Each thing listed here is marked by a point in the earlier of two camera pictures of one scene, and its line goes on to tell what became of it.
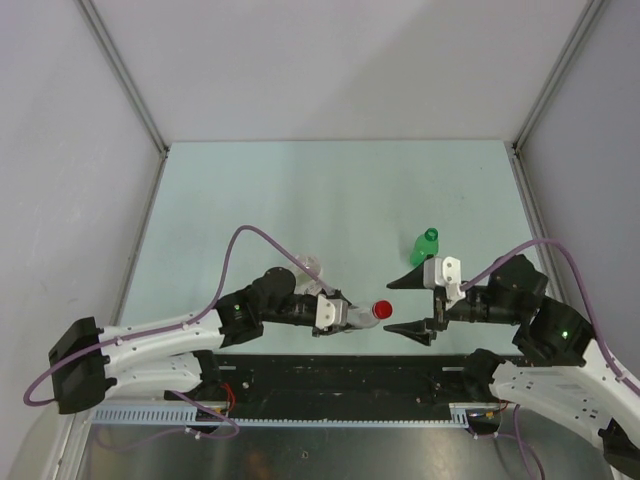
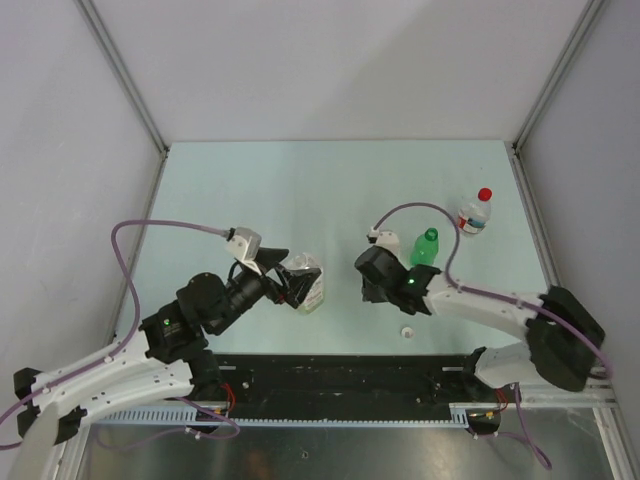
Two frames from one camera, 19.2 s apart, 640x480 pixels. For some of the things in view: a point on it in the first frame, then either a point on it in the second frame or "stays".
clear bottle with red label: (362, 318) → (474, 217)
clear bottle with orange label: (304, 282) stays
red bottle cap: (382, 309) → (484, 194)
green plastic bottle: (424, 245) stays
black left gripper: (330, 330) → (297, 284)
